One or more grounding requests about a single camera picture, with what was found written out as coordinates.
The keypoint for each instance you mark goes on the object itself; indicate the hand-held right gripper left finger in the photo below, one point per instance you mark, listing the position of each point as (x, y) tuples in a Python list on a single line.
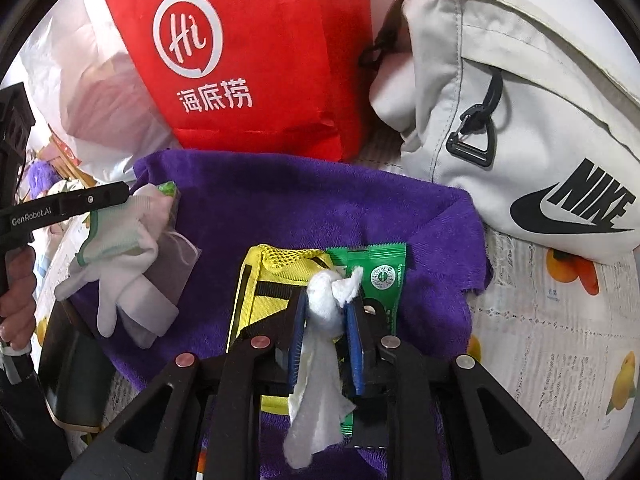
[(298, 345)]

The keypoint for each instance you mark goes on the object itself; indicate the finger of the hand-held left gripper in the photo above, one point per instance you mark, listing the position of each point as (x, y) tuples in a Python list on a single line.
[(100, 197)]

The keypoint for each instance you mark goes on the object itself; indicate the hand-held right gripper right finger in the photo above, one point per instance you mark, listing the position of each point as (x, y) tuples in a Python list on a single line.
[(355, 355)]

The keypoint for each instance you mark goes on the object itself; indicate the white glove with green trim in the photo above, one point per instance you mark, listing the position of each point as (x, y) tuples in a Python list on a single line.
[(130, 232)]

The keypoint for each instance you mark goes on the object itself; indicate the white tissue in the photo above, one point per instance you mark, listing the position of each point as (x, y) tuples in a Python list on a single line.
[(322, 305)]

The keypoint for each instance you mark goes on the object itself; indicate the person's left hand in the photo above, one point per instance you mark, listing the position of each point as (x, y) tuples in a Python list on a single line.
[(20, 300)]

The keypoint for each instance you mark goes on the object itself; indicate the purple fluffy toy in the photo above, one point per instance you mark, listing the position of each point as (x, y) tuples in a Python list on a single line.
[(40, 177)]

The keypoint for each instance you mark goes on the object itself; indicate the light green tissue pack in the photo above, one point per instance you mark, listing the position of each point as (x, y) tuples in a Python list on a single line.
[(168, 189)]

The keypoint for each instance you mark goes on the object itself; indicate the yellow mesh pouch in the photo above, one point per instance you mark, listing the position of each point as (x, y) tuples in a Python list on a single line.
[(265, 280)]

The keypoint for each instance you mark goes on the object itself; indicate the green wet wipe packet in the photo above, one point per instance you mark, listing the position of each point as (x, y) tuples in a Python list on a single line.
[(385, 275)]

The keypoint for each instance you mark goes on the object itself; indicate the white plastic bag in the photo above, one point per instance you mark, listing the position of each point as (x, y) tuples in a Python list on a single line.
[(100, 85)]

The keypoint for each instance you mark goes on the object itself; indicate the purple towel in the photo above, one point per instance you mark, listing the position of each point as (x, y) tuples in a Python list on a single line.
[(280, 200)]

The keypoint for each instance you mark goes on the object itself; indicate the dark green box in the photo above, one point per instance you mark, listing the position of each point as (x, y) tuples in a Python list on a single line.
[(75, 370)]

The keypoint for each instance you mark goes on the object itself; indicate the red paper bag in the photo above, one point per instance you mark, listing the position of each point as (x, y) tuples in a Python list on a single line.
[(260, 35)]

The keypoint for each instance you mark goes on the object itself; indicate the grey waist bag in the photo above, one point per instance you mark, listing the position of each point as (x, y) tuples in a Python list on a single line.
[(540, 85)]

